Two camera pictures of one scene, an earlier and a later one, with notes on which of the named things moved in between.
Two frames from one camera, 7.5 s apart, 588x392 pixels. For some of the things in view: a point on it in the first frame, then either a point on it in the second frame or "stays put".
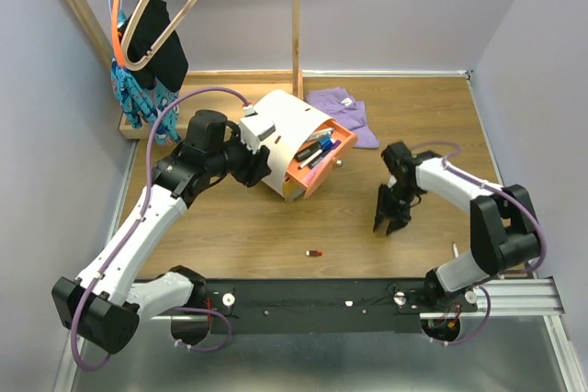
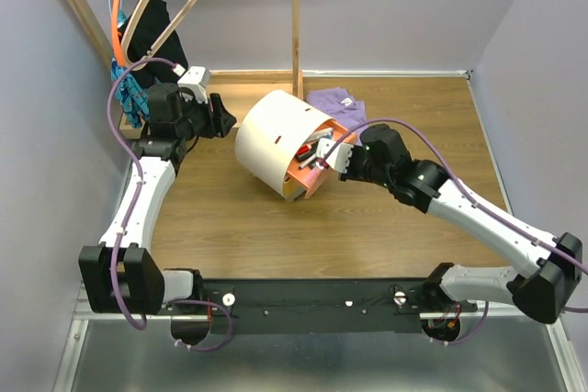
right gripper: [399, 218] → [349, 175]
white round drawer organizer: [294, 117] stays put
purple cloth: [340, 105] stays put
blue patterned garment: [142, 104] stays put
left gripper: [253, 173] → [219, 126]
